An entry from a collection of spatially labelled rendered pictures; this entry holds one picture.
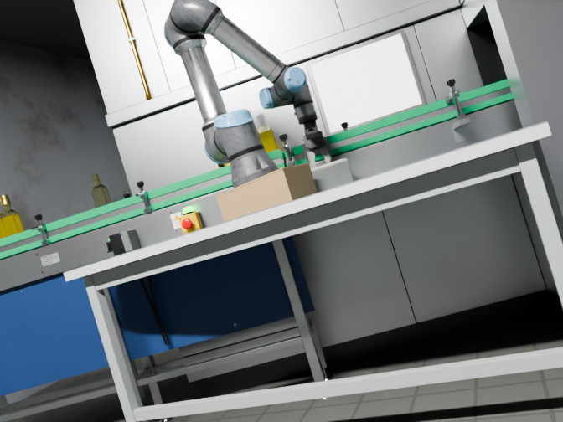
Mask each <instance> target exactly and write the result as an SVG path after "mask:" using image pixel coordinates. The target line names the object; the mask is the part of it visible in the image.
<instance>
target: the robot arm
mask: <svg viewBox="0 0 563 422"><path fill-rule="evenodd" d="M163 32H164V37H165V39H166V41H167V43H168V45H169V46H170V47H172V48H173V51H174V53H175V54H176V55H178V56H180V57H181V59H182V61H183V65H184V68H185V70H186V73H187V76H188V78H189V82H190V84H191V87H192V90H193V93H194V96H195V99H196V101H197V104H198V107H199V110H200V113H201V116H202V118H203V121H204V124H203V126H202V128H201V129H202V132H203V134H204V139H205V142H204V151H205V153H206V155H207V157H208V158H209V159H210V160H211V161H213V162H216V163H218V164H226V163H229V162H230V165H231V176H232V184H233V187H234V188H237V187H239V186H241V185H243V184H245V183H248V182H250V181H253V180H255V179H257V178H260V177H262V176H265V175H267V174H268V173H271V172H274V171H276V170H277V169H278V167H277V165H276V164H275V163H274V162H273V161H272V160H271V158H270V157H269V156H268V154H267V153H266V151H265V148H264V147H263V144H262V142H261V139H260V136H259V134H258V131H257V129H256V125H255V123H254V121H253V117H252V116H251V114H250V112H249V111H248V110H247V109H240V110H237V111H232V112H229V113H227V110H226V109H225V104H224V102H223V99H222V96H221V94H220V90H219V87H218V85H217V82H216V79H215V77H214V73H213V70H212V68H211V65H210V62H209V59H208V56H207V54H206V51H205V47H206V45H207V40H206V38H205V35H207V34H209V35H211V36H212V37H213V38H215V39H216V40H217V41H219V42H220V43H221V44H223V45H224V46H225V47H226V48H227V49H229V50H230V51H231V52H232V53H234V54H235V55H237V56H238V57H239V58H240V59H242V60H243V61H245V62H246V63H247V64H248V65H249V66H250V67H252V68H253V69H254V70H256V71H257V72H258V73H260V74H261V75H262V76H264V77H265V78H266V79H268V80H269V81H270V82H271V83H272V84H273V86H271V87H266V88H263V89H261V90H260V93H259V100H260V103H261V106H262V107H263V108H264V109H274V108H277V107H282V106H289V105H293V108H294V110H295V112H294V115H297V119H298V120H299V121H298V122H299V125H302V124H303V125H304V131H305V136H304V137H303V140H304V144H302V146H303V154H304V156H305V158H306V159H307V161H308V163H309V165H310V166H311V168H315V167H317V164H316V163H315V157H316V156H315V153H314V152H312V151H314V150H317V149H319V148H322V150H321V153H322V155H323V156H324V158H325V162H326V163H330V162H331V147H330V144H329V142H328V140H327V139H326V137H323V133H322V131H319V130H318V127H317V123H316V120H317V118H318V116H317V111H316V108H315V105H314V103H313V100H312V95H311V92H310V89H309V85H308V82H307V76H306V74H305V72H304V71H303V70H302V69H301V68H298V67H291V68H289V67H288V66H287V65H286V64H284V63H283V62H282V61H280V60H279V59H278V58H277V57H276V56H275V55H274V54H272V53H271V52H270V51H268V50H267V49H266V48H264V47H263V46H262V45H261V44H259V43H258V42H257V41H255V40H254V39H253V38H252V37H251V36H250V35H249V34H247V33H246V32H245V31H243V30H242V29H241V28H239V27H238V26H237V25H236V24H234V23H233V22H232V21H230V20H229V19H228V18H227V17H226V16H225V15H224V14H223V11H222V9H221V8H220V7H218V6H217V5H216V4H215V3H213V2H211V1H210V0H174V1H173V4H172V6H171V9H170V12H169V15H168V17H167V19H166V21H165V24H164V31H163Z"/></svg>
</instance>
